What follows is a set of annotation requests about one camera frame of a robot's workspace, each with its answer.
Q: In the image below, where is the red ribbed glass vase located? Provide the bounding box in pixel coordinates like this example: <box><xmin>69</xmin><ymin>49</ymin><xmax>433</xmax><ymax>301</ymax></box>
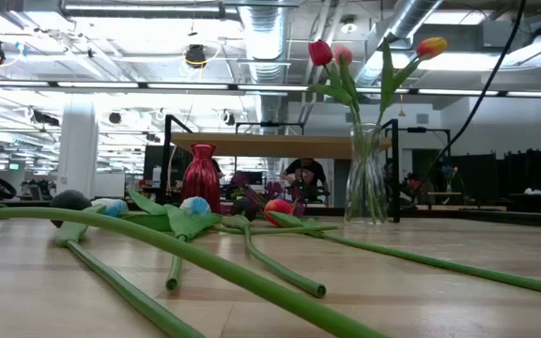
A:
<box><xmin>179</xmin><ymin>143</ymin><xmax>223</xmax><ymax>215</ymax></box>

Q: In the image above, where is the clear glass vase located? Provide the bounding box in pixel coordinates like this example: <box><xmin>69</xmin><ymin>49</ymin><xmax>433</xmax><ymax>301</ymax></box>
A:
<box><xmin>344</xmin><ymin>122</ymin><xmax>390</xmax><ymax>224</ymax></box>

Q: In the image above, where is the white building column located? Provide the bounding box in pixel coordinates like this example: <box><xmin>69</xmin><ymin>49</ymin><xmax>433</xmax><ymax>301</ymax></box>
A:
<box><xmin>55</xmin><ymin>96</ymin><xmax>100</xmax><ymax>202</ymax></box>

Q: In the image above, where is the pink artificial tulip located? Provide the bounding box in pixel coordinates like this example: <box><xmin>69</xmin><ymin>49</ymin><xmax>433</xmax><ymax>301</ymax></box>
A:
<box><xmin>331</xmin><ymin>43</ymin><xmax>375</xmax><ymax>222</ymax></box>

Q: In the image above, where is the orange artificial tulip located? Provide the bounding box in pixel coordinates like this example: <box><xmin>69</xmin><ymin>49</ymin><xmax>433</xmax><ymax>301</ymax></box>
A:
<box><xmin>263</xmin><ymin>198</ymin><xmax>541</xmax><ymax>299</ymax></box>

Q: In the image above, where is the silver ventilation duct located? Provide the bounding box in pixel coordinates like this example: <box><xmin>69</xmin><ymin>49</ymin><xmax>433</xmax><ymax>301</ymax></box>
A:
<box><xmin>240</xmin><ymin>0</ymin><xmax>296</xmax><ymax>124</ymax></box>
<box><xmin>354</xmin><ymin>0</ymin><xmax>445</xmax><ymax>88</ymax></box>

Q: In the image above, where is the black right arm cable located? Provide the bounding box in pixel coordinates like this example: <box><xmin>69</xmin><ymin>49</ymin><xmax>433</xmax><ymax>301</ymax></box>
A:
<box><xmin>410</xmin><ymin>0</ymin><xmax>528</xmax><ymax>204</ymax></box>

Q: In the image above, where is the purple artificial flower bunch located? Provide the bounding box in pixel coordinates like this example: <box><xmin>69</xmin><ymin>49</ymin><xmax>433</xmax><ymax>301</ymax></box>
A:
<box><xmin>225</xmin><ymin>170</ymin><xmax>308</xmax><ymax>220</ymax></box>

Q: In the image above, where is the person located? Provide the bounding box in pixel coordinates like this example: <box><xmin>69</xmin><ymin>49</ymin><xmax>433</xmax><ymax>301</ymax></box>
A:
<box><xmin>279</xmin><ymin>157</ymin><xmax>332</xmax><ymax>204</ymax></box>

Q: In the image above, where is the black partition panel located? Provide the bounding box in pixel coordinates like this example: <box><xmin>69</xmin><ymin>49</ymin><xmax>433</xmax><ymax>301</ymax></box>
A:
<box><xmin>448</xmin><ymin>152</ymin><xmax>500</xmax><ymax>198</ymax></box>
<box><xmin>502</xmin><ymin>148</ymin><xmax>541</xmax><ymax>196</ymax></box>

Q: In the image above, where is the long ceiling light strip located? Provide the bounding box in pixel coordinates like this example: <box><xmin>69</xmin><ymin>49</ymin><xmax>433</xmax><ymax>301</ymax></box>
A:
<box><xmin>415</xmin><ymin>88</ymin><xmax>541</xmax><ymax>99</ymax></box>
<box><xmin>0</xmin><ymin>80</ymin><xmax>248</xmax><ymax>91</ymax></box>

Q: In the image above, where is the small wooden shelf table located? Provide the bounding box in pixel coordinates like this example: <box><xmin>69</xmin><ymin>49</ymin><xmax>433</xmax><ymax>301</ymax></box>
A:
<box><xmin>159</xmin><ymin>114</ymin><xmax>402</xmax><ymax>224</ymax></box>

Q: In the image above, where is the red and yellow artificial tulip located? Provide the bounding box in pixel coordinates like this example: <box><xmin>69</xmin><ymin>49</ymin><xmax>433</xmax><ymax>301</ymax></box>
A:
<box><xmin>359</xmin><ymin>36</ymin><xmax>450</xmax><ymax>222</ymax></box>

